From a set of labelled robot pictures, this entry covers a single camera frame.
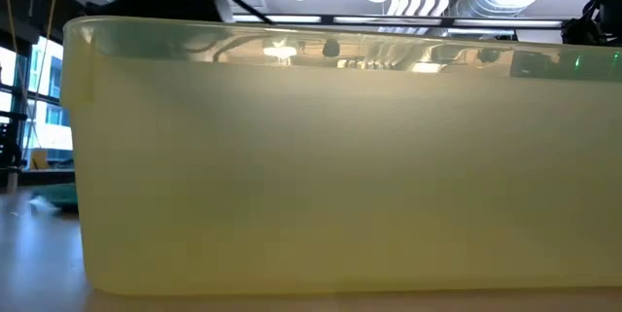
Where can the black equipment stand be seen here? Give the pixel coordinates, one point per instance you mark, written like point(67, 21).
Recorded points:
point(10, 147)

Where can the yellow translucent plastic basket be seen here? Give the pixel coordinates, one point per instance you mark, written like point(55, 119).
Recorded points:
point(311, 181)

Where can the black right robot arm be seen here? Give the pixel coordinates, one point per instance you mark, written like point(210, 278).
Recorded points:
point(602, 10)

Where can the large glass window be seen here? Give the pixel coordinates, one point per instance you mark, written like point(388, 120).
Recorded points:
point(48, 108)

